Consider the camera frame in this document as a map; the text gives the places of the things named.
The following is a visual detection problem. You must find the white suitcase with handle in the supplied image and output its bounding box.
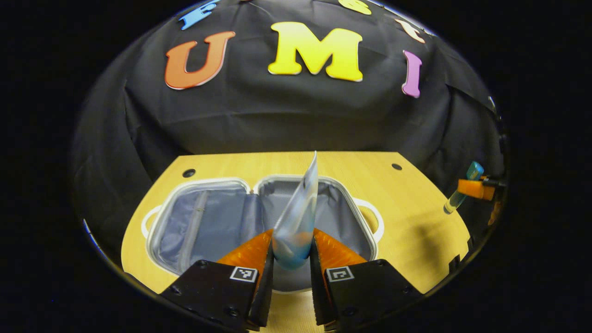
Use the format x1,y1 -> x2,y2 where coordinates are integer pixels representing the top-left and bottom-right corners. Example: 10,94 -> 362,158
141,174 -> 384,294

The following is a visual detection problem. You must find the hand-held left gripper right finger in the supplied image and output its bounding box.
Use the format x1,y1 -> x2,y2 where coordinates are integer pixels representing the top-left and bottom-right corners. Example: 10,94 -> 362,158
309,228 -> 424,333

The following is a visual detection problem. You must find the black backdrop cloth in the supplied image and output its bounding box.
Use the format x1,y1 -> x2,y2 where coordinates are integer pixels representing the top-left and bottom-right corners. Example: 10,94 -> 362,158
69,0 -> 507,259

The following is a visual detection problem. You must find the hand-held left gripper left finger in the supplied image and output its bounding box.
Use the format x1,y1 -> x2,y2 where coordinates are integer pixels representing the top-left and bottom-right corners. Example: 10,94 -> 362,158
160,228 -> 276,333

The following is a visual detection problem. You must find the blue lotion bottle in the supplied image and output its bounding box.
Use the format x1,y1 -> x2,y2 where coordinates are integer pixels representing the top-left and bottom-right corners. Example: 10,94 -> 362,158
443,160 -> 485,215

